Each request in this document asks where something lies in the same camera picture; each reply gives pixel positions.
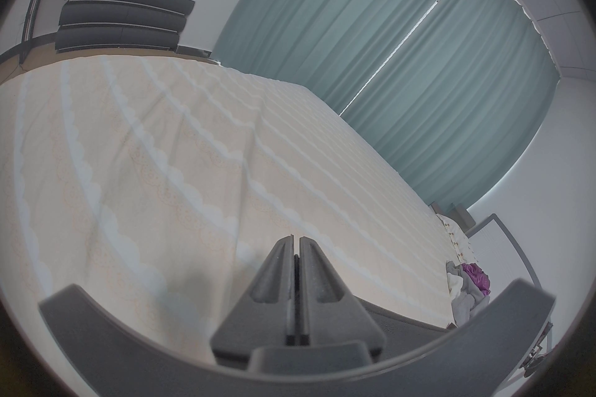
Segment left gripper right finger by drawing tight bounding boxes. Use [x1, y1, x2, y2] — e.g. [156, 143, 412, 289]
[299, 236, 388, 349]

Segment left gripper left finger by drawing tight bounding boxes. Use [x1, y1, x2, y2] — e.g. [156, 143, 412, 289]
[210, 236, 296, 353]

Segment black T-shirt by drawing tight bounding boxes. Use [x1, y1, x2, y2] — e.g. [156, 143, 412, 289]
[361, 297, 462, 342]

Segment bed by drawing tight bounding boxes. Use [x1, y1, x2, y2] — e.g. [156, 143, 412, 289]
[0, 52, 555, 363]

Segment white garment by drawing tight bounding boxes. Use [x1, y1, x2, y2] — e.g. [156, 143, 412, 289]
[446, 262, 466, 293]

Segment grey garment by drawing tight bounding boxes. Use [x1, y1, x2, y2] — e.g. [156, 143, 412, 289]
[449, 283, 490, 326]

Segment white printed pillow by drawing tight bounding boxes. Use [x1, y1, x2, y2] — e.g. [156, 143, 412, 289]
[435, 211, 480, 265]

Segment grey bedside table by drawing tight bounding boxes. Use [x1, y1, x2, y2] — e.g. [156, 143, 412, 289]
[431, 200, 471, 228]

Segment blue-green curtain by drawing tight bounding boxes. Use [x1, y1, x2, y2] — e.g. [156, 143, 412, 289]
[340, 0, 559, 210]
[212, 0, 468, 117]

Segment black chest of drawers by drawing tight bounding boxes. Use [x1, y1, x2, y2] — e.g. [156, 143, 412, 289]
[56, 0, 196, 54]

